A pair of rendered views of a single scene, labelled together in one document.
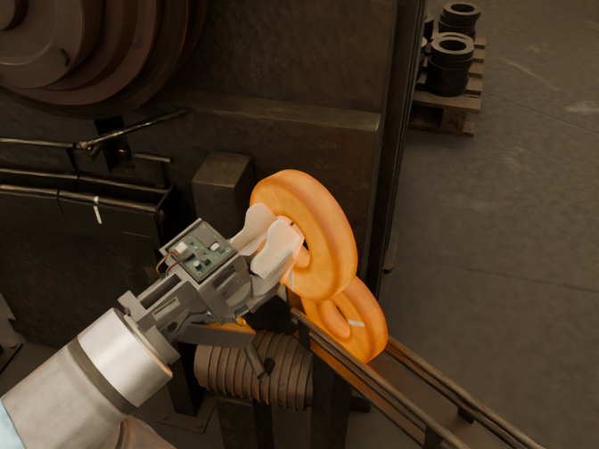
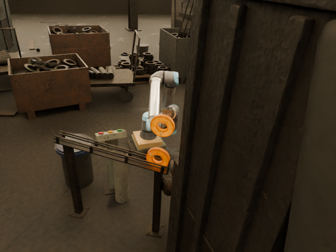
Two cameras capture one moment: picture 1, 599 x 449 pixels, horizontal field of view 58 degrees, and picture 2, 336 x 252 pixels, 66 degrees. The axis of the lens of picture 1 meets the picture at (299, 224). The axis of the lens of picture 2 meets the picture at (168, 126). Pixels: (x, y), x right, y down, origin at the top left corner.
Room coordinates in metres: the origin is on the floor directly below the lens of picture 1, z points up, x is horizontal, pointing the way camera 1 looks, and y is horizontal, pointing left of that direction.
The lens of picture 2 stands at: (1.59, -0.84, 1.73)
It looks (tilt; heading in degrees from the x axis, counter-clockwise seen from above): 30 degrees down; 142
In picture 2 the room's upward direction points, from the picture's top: 4 degrees clockwise
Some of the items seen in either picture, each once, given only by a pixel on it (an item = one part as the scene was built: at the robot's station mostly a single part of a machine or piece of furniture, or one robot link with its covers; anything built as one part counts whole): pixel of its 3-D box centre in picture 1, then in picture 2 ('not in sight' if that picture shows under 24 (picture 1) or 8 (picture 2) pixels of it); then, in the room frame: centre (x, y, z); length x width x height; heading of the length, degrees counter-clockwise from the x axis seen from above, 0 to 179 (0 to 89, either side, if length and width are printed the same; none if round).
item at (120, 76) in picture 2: not in sight; (99, 66); (-2.07, 0.62, 0.48); 1.18 x 0.65 x 0.96; 66
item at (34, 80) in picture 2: not in sight; (50, 83); (-2.10, -0.09, 0.33); 0.93 x 0.73 x 0.66; 83
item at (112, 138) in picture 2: not in sight; (112, 160); (-0.09, -0.12, 0.31); 0.24 x 0.16 x 0.62; 76
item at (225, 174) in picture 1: (229, 218); not in sight; (0.74, 0.13, 0.68); 0.11 x 0.08 x 0.24; 166
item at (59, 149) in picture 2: not in sight; (77, 162); (-0.35, -0.35, 0.21); 0.32 x 0.32 x 0.43
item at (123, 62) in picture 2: not in sight; (147, 65); (-2.50, 1.76, 0.22); 1.20 x 0.81 x 0.44; 71
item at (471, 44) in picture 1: (363, 39); not in sight; (2.64, -0.32, 0.22); 1.20 x 0.81 x 0.44; 74
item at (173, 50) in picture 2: not in sight; (195, 52); (-2.17, 2.66, 0.43); 1.23 x 0.93 x 0.87; 74
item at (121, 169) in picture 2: not in sight; (121, 175); (0.07, -0.12, 0.26); 0.12 x 0.12 x 0.52
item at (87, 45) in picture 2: not in sight; (79, 48); (-3.56, 0.85, 0.38); 1.03 x 0.83 x 0.75; 79
